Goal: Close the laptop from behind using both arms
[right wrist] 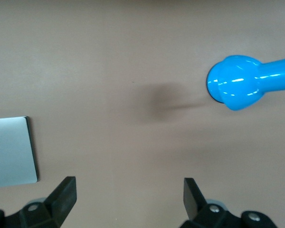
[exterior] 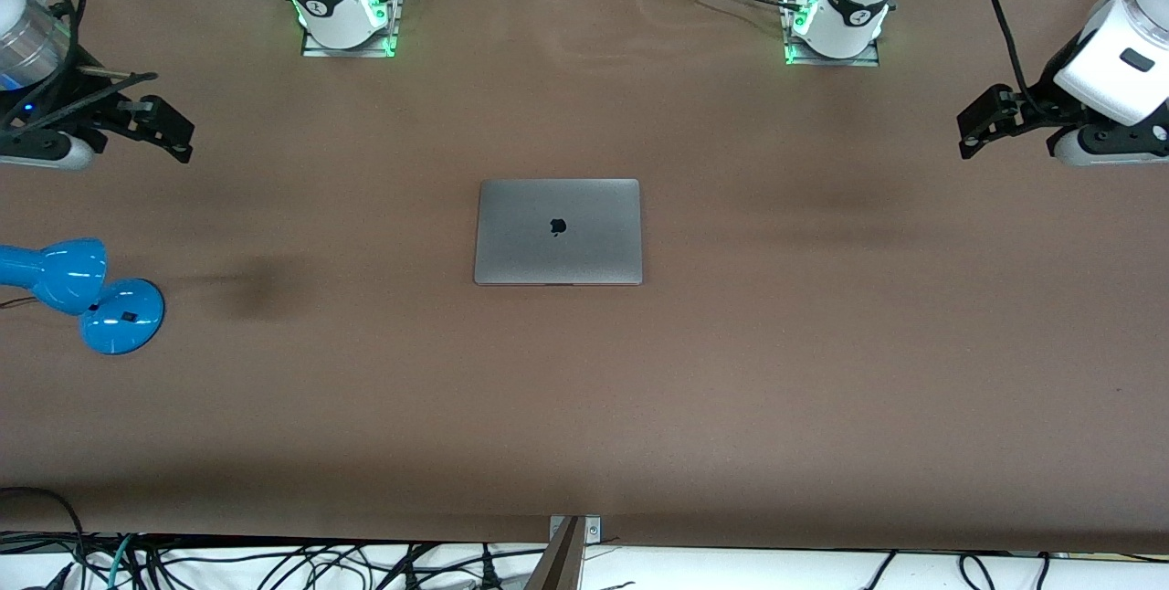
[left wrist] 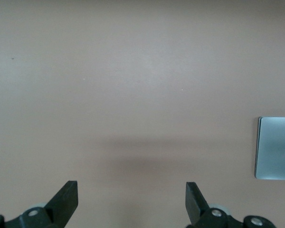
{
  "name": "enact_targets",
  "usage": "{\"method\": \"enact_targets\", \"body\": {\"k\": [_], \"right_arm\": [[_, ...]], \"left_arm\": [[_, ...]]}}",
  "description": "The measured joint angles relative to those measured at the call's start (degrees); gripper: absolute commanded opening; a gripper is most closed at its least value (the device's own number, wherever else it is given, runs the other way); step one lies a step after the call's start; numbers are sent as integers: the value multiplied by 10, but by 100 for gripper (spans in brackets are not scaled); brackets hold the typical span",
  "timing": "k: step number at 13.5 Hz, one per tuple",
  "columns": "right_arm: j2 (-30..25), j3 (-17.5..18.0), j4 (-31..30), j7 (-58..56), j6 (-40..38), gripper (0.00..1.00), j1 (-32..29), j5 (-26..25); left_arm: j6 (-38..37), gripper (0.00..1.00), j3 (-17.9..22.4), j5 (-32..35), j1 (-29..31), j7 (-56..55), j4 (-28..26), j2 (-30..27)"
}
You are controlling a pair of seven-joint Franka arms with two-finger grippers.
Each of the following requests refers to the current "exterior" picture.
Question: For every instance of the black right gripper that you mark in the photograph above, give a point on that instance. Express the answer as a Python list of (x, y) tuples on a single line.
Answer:
[(55, 108)]

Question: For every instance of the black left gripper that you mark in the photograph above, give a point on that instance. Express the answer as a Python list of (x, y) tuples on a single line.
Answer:
[(1039, 108)]

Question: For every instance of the grey laptop computer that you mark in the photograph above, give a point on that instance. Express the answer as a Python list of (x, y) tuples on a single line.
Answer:
[(557, 243)]

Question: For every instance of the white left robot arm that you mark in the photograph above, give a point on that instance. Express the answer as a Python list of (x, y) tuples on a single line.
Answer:
[(849, 5)]

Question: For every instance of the blue desk lamp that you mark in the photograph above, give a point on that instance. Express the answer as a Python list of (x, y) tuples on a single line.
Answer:
[(119, 316)]

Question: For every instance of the brown table cover mat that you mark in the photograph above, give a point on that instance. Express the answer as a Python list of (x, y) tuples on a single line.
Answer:
[(584, 407)]

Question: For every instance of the grey metal beam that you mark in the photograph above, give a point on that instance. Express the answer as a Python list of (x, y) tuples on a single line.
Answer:
[(559, 567)]

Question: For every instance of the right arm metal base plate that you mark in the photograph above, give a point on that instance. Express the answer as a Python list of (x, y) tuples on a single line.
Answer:
[(347, 52)]

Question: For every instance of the small metal bracket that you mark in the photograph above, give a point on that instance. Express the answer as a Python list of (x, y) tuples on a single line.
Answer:
[(594, 531)]

